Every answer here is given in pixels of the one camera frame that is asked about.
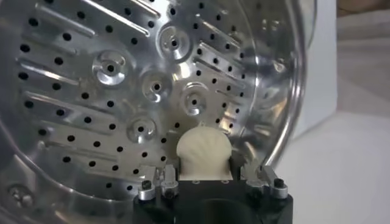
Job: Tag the white steamed baozi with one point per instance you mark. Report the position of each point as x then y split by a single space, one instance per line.
204 152

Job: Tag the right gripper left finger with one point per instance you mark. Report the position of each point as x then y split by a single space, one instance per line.
161 184

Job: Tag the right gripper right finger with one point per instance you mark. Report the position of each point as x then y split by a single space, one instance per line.
268 182

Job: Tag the perforated steel steamer basket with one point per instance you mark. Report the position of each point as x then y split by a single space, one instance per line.
91 121

